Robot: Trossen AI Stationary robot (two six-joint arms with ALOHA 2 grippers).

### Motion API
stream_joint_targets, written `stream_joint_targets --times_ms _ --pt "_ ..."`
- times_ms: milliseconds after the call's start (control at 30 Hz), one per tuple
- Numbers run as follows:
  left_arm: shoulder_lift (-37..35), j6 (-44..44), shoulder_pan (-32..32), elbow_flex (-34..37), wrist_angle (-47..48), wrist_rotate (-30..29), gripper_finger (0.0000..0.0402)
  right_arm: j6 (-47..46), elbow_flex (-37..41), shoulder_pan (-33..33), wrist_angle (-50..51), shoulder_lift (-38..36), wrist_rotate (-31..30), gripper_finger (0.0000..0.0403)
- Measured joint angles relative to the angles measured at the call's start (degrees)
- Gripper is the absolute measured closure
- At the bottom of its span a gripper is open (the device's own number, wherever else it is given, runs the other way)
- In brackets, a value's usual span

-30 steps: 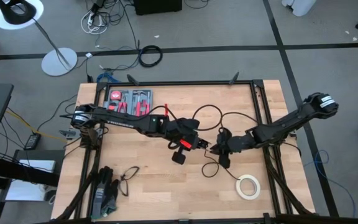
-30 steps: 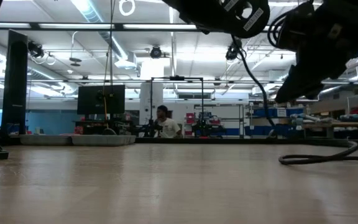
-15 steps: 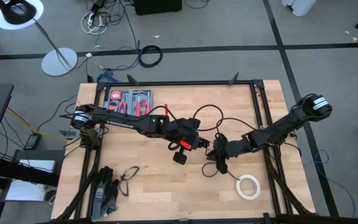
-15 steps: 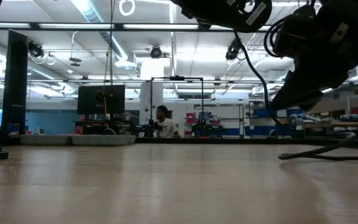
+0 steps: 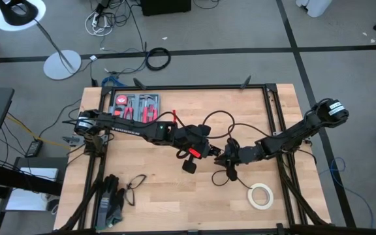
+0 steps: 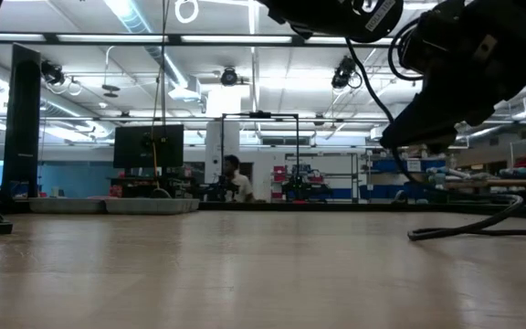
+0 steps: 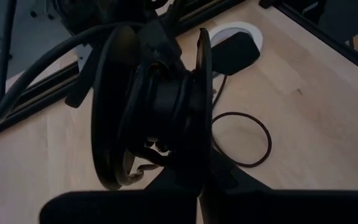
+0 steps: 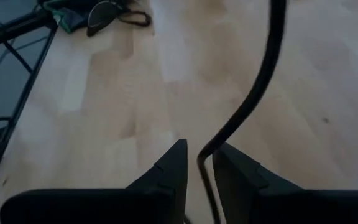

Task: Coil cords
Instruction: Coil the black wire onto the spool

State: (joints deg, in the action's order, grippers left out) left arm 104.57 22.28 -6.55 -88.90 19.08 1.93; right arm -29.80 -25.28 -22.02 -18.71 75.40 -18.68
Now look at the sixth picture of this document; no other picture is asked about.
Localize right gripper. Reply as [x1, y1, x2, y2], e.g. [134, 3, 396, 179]
[379, 0, 520, 152]

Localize black cord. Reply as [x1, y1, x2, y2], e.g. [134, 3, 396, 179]
[343, 37, 526, 242]

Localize person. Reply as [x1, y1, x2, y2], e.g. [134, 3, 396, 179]
[222, 154, 255, 204]

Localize background black robot station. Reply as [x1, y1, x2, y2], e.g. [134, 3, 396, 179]
[282, 173, 333, 202]

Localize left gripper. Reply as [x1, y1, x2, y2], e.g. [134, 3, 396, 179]
[258, 0, 404, 45]

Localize black ceiling camera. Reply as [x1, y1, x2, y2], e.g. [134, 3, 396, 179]
[331, 56, 359, 90]
[41, 60, 67, 87]
[220, 67, 239, 88]

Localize black monitor screen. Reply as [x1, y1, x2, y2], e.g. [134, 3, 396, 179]
[112, 123, 185, 169]

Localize metal shelf rack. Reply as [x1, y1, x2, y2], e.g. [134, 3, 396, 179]
[269, 153, 360, 202]

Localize blue storage shelf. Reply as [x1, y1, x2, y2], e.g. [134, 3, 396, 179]
[361, 154, 451, 202]

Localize yellow hanging cable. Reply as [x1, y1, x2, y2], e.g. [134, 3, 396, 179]
[151, 139, 161, 189]

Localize hanging black cable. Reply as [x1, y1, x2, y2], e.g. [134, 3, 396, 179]
[160, 0, 169, 125]

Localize black rig crossbar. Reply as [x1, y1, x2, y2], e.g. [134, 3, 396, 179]
[0, 32, 399, 46]

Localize white ceiling unit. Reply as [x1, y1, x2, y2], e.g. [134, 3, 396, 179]
[167, 75, 203, 102]

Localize grey tool case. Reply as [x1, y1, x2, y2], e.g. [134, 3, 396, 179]
[27, 196, 201, 216]

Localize black background rig frame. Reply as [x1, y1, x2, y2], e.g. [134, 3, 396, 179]
[220, 111, 300, 202]

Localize white cable loop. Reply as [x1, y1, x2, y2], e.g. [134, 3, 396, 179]
[174, 0, 199, 25]

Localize wooden workbench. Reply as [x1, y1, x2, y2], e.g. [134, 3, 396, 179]
[445, 176, 526, 205]

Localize cluttered black desk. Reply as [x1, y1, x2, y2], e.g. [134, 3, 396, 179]
[107, 175, 200, 199]

